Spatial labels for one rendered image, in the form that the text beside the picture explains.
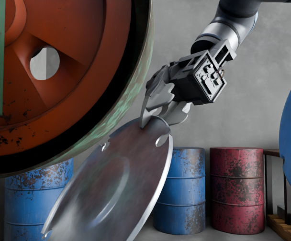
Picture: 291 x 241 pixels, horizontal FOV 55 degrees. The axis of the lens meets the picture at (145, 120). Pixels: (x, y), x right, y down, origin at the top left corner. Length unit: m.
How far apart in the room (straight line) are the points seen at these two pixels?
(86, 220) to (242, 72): 3.54
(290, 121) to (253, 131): 3.53
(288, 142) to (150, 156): 0.19
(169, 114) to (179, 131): 3.15
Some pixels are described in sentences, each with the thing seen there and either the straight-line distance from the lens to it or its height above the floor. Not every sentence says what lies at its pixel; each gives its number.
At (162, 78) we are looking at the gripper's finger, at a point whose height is 1.12.
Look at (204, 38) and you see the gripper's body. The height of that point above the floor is 1.20.
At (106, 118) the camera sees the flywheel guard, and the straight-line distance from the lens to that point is 0.62.
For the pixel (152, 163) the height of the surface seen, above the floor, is 0.99.
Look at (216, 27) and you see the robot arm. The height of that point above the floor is 1.22.
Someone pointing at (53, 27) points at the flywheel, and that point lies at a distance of 0.78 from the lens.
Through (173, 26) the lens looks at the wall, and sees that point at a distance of 3.89.
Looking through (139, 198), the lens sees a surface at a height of 0.95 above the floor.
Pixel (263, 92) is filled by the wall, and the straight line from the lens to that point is 3.87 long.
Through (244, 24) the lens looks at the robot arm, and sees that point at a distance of 0.59.
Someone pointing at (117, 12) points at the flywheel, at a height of 1.32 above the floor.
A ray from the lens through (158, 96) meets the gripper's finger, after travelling 0.46.
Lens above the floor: 1.02
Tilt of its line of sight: 3 degrees up
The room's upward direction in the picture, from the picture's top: straight up
